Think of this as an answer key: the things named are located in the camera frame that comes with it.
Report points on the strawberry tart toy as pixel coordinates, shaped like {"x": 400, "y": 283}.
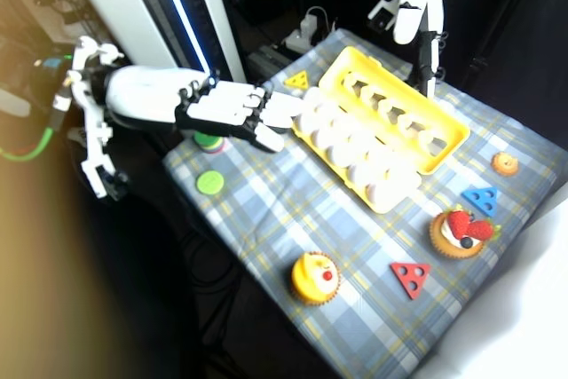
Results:
{"x": 457, "y": 232}

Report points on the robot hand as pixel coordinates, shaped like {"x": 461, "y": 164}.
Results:
{"x": 417, "y": 10}
{"x": 146, "y": 95}

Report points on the blue triangle block with holes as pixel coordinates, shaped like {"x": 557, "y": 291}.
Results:
{"x": 481, "y": 201}

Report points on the yellow triangle block with holes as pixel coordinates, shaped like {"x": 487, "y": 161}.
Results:
{"x": 297, "y": 81}

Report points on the white column with blue stripe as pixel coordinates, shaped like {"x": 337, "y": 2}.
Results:
{"x": 146, "y": 10}

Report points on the yellow cupcake toy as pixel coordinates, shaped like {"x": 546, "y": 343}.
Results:
{"x": 313, "y": 279}

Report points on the white power strip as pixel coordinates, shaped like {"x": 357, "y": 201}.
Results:
{"x": 306, "y": 33}

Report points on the blue yellow plaid cloth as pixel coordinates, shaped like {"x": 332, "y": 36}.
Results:
{"x": 284, "y": 219}

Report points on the yellow egg carton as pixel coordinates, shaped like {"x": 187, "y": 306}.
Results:
{"x": 355, "y": 64}

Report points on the green round disc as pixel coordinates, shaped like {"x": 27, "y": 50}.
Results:
{"x": 210, "y": 182}

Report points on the stack of coloured discs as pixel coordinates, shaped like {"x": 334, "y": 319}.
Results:
{"x": 209, "y": 143}

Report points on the small orange cookie toy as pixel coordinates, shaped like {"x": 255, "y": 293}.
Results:
{"x": 505, "y": 163}

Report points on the red triangle block with holes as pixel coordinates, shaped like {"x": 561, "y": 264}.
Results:
{"x": 410, "y": 279}

